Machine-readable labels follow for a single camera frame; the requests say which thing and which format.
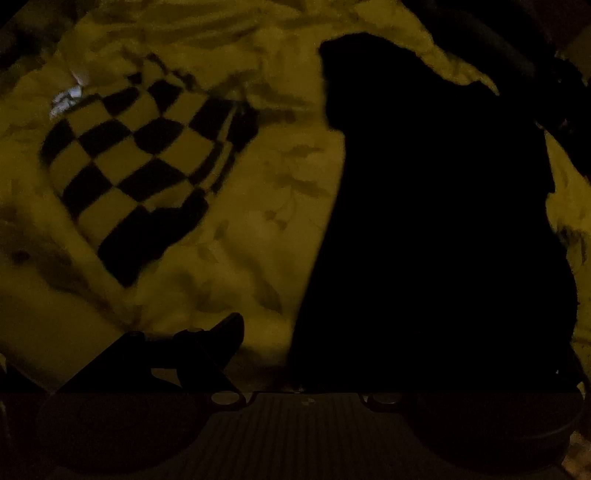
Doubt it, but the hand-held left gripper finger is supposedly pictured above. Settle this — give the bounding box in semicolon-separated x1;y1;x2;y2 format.
59;312;245;397

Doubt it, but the floral bed sheet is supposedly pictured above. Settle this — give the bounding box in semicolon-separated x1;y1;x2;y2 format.
0;0;591;393

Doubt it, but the dark cloth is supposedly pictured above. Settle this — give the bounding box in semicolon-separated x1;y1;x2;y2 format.
434;0;591;178

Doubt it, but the black checkered cloth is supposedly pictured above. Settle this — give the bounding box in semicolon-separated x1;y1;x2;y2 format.
41;54;260;289

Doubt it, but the black garment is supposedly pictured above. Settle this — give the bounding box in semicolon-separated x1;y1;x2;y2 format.
290;34;583;396

